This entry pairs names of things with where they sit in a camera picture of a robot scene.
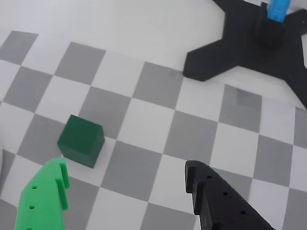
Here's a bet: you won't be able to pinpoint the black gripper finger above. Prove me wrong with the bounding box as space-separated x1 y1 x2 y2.
184 160 276 230

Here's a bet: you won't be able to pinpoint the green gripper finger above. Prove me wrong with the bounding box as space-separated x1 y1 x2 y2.
14 158 71 230

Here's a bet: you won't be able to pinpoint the grey white checkerboard mat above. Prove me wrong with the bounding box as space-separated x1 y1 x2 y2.
0 30 307 230

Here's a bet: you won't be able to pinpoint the dark green cube dice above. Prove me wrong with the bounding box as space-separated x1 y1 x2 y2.
57 114 106 170

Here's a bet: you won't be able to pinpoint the black cross-shaped stand base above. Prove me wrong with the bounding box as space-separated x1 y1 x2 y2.
182 0 307 109

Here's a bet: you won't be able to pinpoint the blue stand post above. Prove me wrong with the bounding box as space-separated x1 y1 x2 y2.
266 0 291 24

